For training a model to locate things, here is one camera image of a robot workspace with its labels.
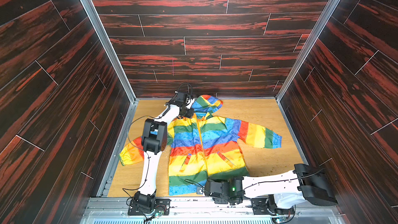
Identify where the rainbow striped hooded jacket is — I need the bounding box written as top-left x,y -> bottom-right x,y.
119,94 -> 283,197

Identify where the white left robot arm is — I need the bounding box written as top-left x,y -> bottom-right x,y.
119,99 -> 193,216

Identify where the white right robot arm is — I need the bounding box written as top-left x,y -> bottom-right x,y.
200,164 -> 338,217

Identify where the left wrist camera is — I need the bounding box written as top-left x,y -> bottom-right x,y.
168,91 -> 193,107

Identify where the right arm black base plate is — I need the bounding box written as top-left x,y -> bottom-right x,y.
250,195 -> 295,216

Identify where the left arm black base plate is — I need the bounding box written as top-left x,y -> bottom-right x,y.
127,198 -> 171,218

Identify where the aluminium left floor rail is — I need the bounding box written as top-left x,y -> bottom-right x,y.
86,101 -> 138,198

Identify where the aluminium front frame rail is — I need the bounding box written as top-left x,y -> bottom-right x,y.
80,197 -> 345,224

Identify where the aluminium corner post left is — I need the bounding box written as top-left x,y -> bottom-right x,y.
80,0 -> 136,103

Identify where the aluminium corner post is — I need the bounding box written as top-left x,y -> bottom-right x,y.
80,0 -> 136,103
276,0 -> 341,105

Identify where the aluminium corner post right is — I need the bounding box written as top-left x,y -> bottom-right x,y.
276,0 -> 341,105

